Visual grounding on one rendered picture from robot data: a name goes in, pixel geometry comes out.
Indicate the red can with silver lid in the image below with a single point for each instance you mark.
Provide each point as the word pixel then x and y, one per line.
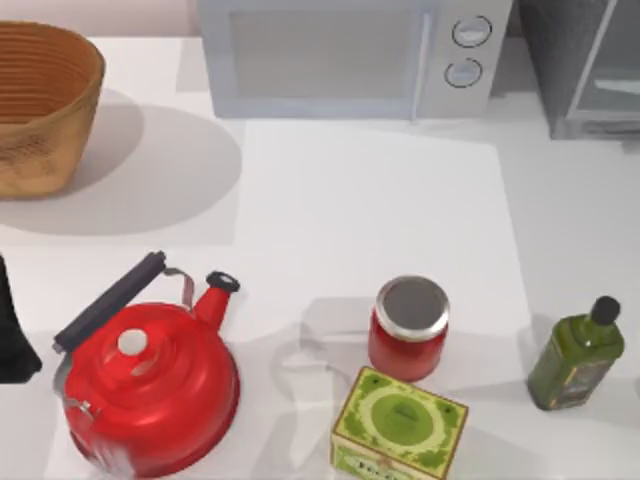
pixel 409 330

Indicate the pale microwave oven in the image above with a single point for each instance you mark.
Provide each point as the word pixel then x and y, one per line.
pixel 320 55

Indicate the green and yellow tin box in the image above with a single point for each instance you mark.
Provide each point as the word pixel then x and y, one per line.
pixel 400 430

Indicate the microwave knob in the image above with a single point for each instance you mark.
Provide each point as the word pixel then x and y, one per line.
pixel 463 73
pixel 471 30

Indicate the green bottle with black cap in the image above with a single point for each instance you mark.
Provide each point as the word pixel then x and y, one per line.
pixel 575 360

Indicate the wooden woven basket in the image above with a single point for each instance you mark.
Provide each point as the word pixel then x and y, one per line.
pixel 45 125

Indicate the grey cabinet with dark inside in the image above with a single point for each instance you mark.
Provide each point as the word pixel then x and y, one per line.
pixel 585 65

